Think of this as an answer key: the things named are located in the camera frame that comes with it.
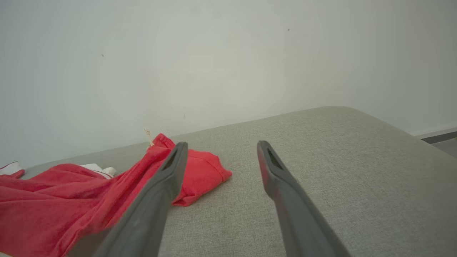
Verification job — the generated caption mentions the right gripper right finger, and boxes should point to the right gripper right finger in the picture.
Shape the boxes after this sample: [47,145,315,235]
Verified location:
[257,140,352,257]

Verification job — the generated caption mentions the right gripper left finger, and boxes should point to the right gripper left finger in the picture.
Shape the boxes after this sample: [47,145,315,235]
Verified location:
[68,142,189,257]

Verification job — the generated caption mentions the red basketball jersey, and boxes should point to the red basketball jersey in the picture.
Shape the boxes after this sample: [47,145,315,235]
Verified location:
[0,128,233,257]

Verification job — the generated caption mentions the red white basketball shorts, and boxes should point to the red white basketball shorts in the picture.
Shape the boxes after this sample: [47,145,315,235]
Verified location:
[0,161,25,179]

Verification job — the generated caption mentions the grey fabric sofa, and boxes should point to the grey fabric sofa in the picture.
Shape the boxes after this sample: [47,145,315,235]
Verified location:
[21,106,457,257]

